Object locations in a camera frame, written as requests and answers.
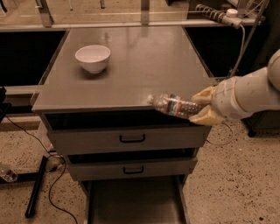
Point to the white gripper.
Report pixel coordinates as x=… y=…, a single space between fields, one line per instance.
x=224 y=99

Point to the clear plastic water bottle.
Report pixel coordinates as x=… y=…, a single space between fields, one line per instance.
x=173 y=105

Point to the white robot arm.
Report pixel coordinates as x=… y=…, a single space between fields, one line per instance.
x=240 y=96

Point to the grey drawer cabinet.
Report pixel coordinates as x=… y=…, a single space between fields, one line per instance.
x=143 y=61

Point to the grey open bottom drawer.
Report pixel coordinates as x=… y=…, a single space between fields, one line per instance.
x=158 y=200

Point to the grey middle drawer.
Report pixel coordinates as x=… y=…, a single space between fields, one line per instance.
x=132 y=169

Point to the grey top drawer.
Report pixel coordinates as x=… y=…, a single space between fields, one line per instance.
x=90 y=141

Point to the clear bottle on floor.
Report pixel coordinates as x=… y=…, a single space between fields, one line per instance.
x=7 y=174

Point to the white power strip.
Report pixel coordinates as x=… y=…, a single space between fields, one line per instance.
x=227 y=18

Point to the white ceramic bowl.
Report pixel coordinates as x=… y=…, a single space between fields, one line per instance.
x=93 y=58

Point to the black device at left edge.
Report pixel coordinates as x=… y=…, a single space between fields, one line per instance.
x=4 y=106

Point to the black floor stand bar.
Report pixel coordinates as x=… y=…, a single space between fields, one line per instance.
x=30 y=210

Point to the aluminium frame rail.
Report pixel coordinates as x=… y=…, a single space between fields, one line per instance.
x=54 y=15

